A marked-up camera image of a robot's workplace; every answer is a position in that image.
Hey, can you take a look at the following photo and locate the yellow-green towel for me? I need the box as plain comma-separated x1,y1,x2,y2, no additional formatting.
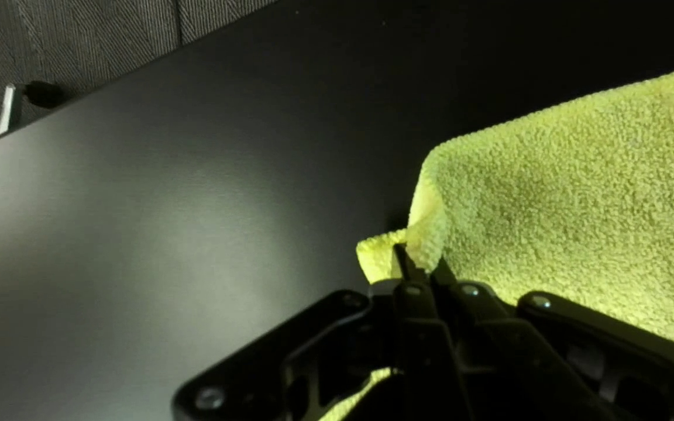
319,58,674,421

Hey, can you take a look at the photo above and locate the silver metal bracket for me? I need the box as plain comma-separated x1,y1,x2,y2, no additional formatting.
0,80,65,135

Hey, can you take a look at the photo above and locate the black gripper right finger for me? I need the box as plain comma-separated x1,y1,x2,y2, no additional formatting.
429,259,674,421

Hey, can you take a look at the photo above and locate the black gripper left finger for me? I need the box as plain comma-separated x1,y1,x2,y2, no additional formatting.
172,240,464,421

